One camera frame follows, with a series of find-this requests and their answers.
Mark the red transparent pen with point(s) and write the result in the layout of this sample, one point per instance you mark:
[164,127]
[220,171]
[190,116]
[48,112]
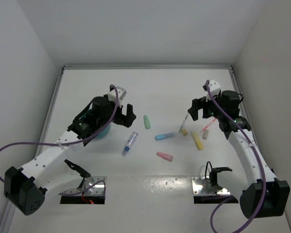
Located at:
[209,124]

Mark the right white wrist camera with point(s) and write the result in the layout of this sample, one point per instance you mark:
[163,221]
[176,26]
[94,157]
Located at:
[214,88]

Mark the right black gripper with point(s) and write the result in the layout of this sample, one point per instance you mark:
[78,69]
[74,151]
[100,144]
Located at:
[198,104]

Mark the small grey eraser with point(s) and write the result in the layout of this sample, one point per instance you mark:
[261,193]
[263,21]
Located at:
[205,134]

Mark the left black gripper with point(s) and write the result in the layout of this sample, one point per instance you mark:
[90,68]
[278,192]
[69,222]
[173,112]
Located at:
[123,120]

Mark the green highlighter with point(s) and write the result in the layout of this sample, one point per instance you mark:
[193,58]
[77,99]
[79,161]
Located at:
[146,122]

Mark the blue highlighter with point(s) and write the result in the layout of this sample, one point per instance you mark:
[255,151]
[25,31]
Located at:
[165,136]

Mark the small yellow eraser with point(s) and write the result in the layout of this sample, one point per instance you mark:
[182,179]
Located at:
[184,132]

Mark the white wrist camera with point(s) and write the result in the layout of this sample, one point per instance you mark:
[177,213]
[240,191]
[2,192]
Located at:
[214,88]
[121,93]

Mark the pink highlighter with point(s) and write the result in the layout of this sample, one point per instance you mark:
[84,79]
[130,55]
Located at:
[165,156]

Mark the yellow highlighter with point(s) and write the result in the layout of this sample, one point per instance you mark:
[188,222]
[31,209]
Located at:
[197,140]

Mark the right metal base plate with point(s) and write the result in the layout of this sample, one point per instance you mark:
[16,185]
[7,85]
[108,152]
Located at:
[201,188]

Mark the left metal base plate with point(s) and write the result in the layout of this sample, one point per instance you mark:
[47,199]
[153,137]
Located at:
[93,186]

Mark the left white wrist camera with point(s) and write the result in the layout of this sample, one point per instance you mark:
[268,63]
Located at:
[121,93]

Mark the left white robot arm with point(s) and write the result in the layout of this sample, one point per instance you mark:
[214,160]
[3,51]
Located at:
[26,187]

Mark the teal round divided container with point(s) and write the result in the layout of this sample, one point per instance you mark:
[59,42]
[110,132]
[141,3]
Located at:
[103,133]

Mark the metal base plate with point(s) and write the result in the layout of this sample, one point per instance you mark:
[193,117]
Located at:
[93,186]
[201,188]

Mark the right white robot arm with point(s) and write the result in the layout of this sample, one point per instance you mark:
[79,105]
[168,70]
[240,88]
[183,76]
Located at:
[262,191]

